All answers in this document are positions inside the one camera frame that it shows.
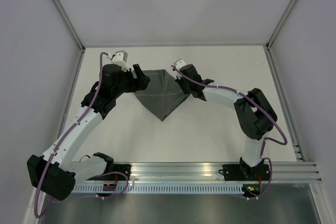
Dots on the aluminium mounting rail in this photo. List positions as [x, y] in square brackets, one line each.
[207, 172]

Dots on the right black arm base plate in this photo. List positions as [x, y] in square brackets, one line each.
[242, 173]

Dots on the aluminium table edge rail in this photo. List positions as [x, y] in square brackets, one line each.
[294, 136]
[71, 82]

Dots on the grey cloth napkin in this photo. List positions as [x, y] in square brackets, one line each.
[163, 95]

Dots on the right aluminium frame post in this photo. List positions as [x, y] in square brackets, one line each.
[281, 22]

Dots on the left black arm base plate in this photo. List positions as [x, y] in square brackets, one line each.
[119, 173]

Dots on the left aluminium frame post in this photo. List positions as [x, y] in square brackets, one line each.
[65, 18]

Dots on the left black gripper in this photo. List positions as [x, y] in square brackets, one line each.
[138, 84]

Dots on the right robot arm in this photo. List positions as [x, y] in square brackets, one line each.
[252, 109]

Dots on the white slotted cable duct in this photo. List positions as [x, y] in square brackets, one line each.
[155, 188]

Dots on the right aluminium table edge rail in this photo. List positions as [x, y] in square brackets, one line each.
[294, 136]

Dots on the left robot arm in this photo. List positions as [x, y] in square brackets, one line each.
[54, 171]

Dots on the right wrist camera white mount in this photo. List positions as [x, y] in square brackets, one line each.
[177, 66]

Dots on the back aluminium frame bar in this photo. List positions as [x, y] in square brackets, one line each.
[181, 44]

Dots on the aluminium frame post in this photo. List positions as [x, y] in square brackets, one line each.
[65, 18]
[281, 22]

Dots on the left aluminium table edge rail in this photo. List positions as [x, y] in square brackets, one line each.
[71, 82]

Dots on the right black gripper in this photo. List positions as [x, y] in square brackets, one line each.
[180, 81]

